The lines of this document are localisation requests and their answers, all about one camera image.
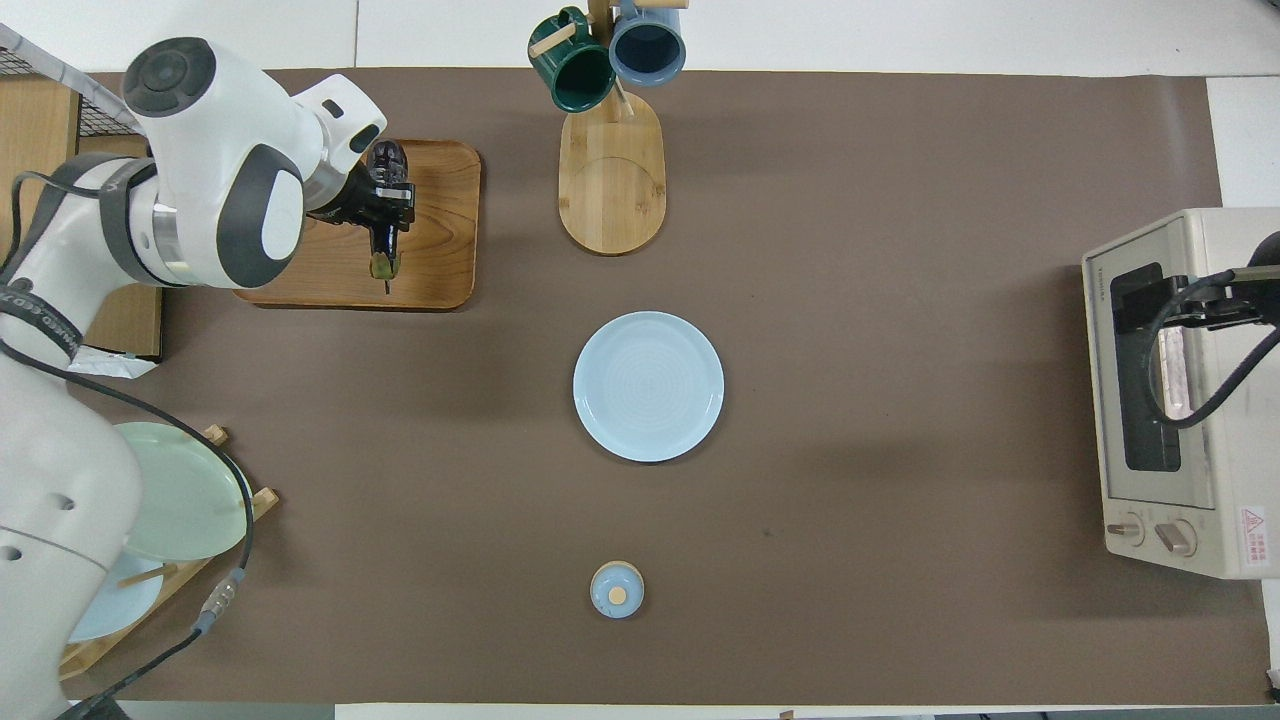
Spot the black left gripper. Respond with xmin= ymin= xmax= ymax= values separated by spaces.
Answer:
xmin=308 ymin=168 xmax=417 ymax=239

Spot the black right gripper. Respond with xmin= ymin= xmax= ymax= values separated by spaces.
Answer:
xmin=1113 ymin=232 xmax=1280 ymax=337

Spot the dark purple eggplant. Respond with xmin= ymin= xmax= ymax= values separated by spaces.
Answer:
xmin=367 ymin=140 xmax=413 ymax=298

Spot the cream toaster oven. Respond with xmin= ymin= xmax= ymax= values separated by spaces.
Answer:
xmin=1081 ymin=207 xmax=1280 ymax=581

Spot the light blue ribbed plate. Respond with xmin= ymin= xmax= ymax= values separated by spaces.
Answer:
xmin=572 ymin=311 xmax=725 ymax=463

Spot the wooden serving tray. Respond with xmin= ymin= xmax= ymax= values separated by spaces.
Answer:
xmin=232 ymin=138 xmax=482 ymax=311

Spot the wooden mug tree stand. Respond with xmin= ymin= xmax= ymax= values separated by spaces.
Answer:
xmin=528 ymin=0 xmax=691 ymax=256

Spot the dark green mug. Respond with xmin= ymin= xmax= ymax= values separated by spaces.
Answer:
xmin=527 ymin=7 xmax=617 ymax=113

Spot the brown table mat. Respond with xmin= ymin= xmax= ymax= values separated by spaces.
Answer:
xmin=60 ymin=68 xmax=1271 ymax=706

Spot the wooden plate rack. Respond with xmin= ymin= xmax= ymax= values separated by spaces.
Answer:
xmin=58 ymin=425 xmax=281 ymax=683

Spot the blue mug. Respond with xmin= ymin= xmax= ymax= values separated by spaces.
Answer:
xmin=608 ymin=0 xmax=688 ymax=88

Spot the pale green plate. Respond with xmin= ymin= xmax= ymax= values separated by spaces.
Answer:
xmin=115 ymin=421 xmax=255 ymax=562

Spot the pale blue smooth plate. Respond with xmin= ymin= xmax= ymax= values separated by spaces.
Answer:
xmin=70 ymin=575 xmax=166 ymax=644

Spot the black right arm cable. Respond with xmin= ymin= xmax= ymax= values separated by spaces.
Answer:
xmin=1145 ymin=268 xmax=1280 ymax=429

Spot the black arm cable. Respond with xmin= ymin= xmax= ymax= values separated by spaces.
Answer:
xmin=1145 ymin=268 xmax=1280 ymax=429
xmin=0 ymin=340 xmax=256 ymax=720

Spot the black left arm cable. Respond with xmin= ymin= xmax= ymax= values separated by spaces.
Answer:
xmin=0 ymin=340 xmax=256 ymax=720

